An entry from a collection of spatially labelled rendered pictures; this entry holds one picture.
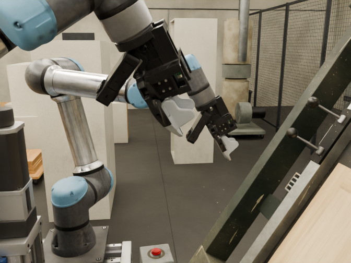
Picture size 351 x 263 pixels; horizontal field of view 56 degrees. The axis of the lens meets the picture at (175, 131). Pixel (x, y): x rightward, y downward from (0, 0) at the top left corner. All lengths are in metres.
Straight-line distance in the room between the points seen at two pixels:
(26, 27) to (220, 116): 0.72
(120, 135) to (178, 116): 5.38
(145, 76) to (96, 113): 2.61
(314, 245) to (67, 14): 0.89
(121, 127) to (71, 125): 4.72
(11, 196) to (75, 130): 0.41
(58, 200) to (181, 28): 3.71
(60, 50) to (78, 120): 1.96
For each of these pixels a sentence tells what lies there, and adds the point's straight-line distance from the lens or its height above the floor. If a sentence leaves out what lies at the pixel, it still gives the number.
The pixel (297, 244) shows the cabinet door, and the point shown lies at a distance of 1.11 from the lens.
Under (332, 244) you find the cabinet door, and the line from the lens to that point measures 1.04.
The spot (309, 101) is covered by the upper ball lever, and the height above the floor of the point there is 1.54.
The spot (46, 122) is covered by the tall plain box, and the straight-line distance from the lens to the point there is 3.25.
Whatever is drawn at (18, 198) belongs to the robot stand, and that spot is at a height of 1.36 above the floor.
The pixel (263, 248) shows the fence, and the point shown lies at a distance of 1.18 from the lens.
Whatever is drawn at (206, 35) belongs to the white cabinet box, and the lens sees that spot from 4.64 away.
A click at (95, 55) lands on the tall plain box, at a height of 1.62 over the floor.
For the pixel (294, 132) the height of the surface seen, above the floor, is 1.44.
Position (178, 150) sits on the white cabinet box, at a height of 0.21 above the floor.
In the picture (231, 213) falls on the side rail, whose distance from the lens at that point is 1.36.
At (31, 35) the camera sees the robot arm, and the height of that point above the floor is 1.73.
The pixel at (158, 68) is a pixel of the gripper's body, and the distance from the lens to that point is 0.54.
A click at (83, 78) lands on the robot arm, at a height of 1.62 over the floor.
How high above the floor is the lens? 1.72
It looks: 15 degrees down
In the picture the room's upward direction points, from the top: straight up
